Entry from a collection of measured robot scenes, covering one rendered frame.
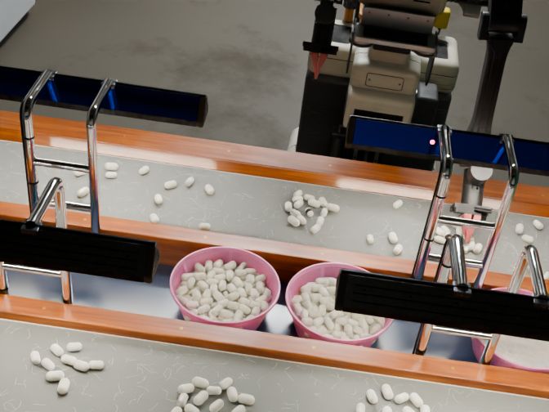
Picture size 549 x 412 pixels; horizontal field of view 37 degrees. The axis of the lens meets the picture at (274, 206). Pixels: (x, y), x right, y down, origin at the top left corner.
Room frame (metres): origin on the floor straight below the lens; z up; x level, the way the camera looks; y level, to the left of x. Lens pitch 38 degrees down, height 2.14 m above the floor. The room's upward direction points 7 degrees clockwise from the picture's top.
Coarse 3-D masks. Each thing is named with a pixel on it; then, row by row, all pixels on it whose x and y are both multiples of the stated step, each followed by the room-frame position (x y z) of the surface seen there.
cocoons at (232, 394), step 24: (48, 360) 1.15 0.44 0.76; (72, 360) 1.16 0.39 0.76; (96, 360) 1.17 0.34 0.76; (192, 384) 1.14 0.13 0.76; (384, 384) 1.20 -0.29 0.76; (192, 408) 1.08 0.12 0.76; (216, 408) 1.09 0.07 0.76; (240, 408) 1.09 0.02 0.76; (360, 408) 1.13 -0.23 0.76; (384, 408) 1.14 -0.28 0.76; (408, 408) 1.15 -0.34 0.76
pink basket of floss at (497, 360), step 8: (496, 288) 1.55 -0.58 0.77; (504, 288) 1.55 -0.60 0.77; (472, 344) 1.41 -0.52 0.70; (480, 344) 1.35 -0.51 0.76; (480, 352) 1.37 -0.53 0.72; (496, 360) 1.33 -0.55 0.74; (504, 360) 1.31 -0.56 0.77; (512, 368) 1.31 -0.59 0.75; (520, 368) 1.30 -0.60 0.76; (528, 368) 1.29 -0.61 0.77; (536, 368) 1.30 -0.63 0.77; (544, 368) 1.30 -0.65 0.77
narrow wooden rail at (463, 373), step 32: (32, 320) 1.27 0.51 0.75; (64, 320) 1.27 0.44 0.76; (96, 320) 1.28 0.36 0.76; (128, 320) 1.29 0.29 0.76; (160, 320) 1.30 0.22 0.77; (256, 352) 1.26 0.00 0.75; (288, 352) 1.26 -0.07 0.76; (320, 352) 1.27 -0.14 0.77; (352, 352) 1.28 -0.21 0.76; (384, 352) 1.29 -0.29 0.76; (480, 384) 1.24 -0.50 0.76; (512, 384) 1.24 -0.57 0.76; (544, 384) 1.26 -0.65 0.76
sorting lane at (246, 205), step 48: (0, 144) 1.94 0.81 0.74; (0, 192) 1.72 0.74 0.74; (144, 192) 1.80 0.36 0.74; (192, 192) 1.82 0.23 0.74; (240, 192) 1.85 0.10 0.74; (288, 192) 1.88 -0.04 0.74; (336, 192) 1.91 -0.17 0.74; (288, 240) 1.67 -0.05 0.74; (336, 240) 1.69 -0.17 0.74; (384, 240) 1.72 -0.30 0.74; (480, 240) 1.77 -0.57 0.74
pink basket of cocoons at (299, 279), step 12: (324, 264) 1.56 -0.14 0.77; (336, 264) 1.57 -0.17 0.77; (348, 264) 1.57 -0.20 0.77; (300, 276) 1.51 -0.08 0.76; (312, 276) 1.54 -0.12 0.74; (324, 276) 1.55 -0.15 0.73; (336, 276) 1.56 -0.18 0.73; (288, 288) 1.46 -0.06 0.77; (300, 288) 1.50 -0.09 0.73; (288, 300) 1.43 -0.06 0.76; (300, 324) 1.34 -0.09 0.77; (300, 336) 1.38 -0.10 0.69; (312, 336) 1.33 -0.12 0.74; (324, 336) 1.31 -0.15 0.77; (372, 336) 1.33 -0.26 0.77
